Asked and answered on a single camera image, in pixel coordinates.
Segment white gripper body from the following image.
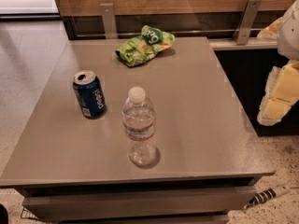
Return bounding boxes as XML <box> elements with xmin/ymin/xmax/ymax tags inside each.
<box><xmin>278</xmin><ymin>0</ymin><xmax>299</xmax><ymax>60</ymax></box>

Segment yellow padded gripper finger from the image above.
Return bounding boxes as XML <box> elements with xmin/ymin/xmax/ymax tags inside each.
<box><xmin>257</xmin><ymin>60</ymin><xmax>299</xmax><ymax>126</ymax></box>
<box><xmin>257</xmin><ymin>18</ymin><xmax>282</xmax><ymax>41</ymax></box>

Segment green rice chip bag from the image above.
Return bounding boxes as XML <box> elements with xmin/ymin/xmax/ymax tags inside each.
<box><xmin>116</xmin><ymin>25</ymin><xmax>175</xmax><ymax>67</ymax></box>

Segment clear plastic water bottle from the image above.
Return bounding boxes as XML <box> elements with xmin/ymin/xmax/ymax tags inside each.
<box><xmin>121</xmin><ymin>87</ymin><xmax>156</xmax><ymax>167</ymax></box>

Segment blue pepsi can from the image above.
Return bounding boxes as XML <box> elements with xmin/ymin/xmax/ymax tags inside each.
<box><xmin>73</xmin><ymin>70</ymin><xmax>107</xmax><ymax>119</ymax></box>

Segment grey table cabinet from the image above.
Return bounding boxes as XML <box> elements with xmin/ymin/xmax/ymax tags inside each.
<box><xmin>1</xmin><ymin>37</ymin><xmax>274</xmax><ymax>223</ymax></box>

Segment right metal bracket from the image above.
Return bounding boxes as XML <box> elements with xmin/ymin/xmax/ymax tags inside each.
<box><xmin>233</xmin><ymin>0</ymin><xmax>262</xmax><ymax>45</ymax></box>

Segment metal bracket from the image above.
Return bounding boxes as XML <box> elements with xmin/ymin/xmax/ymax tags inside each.
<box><xmin>233</xmin><ymin>0</ymin><xmax>262</xmax><ymax>45</ymax></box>
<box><xmin>100</xmin><ymin>3</ymin><xmax>118</xmax><ymax>39</ymax></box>

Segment black white striped cable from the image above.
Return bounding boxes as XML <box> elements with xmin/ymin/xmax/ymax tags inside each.
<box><xmin>243</xmin><ymin>184</ymin><xmax>292</xmax><ymax>210</ymax></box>

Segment left metal bracket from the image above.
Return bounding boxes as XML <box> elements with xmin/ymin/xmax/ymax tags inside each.
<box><xmin>100</xmin><ymin>3</ymin><xmax>118</xmax><ymax>39</ymax></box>

